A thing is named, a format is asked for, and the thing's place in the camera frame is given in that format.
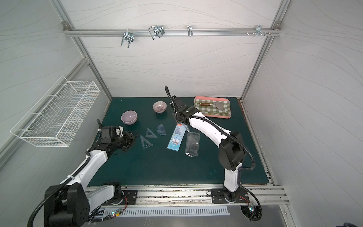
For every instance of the pink plastic tray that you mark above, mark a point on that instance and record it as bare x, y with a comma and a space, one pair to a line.
212, 107

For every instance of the metal u-bolt clamp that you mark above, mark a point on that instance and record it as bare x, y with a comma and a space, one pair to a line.
190, 31
156, 31
128, 38

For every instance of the wooden handled metal scraper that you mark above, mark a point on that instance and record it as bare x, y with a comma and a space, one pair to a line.
219, 105

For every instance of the small clear triangle ruler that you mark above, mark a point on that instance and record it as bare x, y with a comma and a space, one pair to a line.
150, 134

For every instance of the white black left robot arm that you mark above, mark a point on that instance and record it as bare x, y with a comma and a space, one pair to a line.
67, 204

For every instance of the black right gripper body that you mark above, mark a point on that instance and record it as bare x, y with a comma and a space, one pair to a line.
178, 104

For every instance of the green white checkered cloth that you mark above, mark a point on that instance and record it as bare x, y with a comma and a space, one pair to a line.
212, 107

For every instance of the clear ruler set pouch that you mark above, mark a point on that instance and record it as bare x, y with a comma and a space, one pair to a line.
186, 127

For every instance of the blue printed ruler set card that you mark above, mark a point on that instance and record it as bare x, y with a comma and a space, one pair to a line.
176, 138

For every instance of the aluminium overhead rail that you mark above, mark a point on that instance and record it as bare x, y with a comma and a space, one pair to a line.
171, 32

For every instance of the metal bracket clamp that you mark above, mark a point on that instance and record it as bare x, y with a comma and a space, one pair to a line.
258, 32

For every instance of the purple striped bowl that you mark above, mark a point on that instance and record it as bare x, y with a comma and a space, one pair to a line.
159, 107

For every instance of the blue clear protractor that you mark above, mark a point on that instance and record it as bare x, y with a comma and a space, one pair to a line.
161, 130

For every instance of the large clear triangle ruler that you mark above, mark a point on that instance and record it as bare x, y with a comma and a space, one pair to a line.
145, 143

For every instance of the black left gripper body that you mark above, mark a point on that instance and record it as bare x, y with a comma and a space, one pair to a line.
126, 139

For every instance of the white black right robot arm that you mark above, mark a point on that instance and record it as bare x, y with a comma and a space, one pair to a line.
233, 155

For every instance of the plain lilac bowl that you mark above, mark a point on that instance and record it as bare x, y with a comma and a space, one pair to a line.
129, 117

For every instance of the white wire basket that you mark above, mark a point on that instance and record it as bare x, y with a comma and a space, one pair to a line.
54, 120

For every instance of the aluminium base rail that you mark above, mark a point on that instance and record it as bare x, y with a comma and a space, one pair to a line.
200, 195

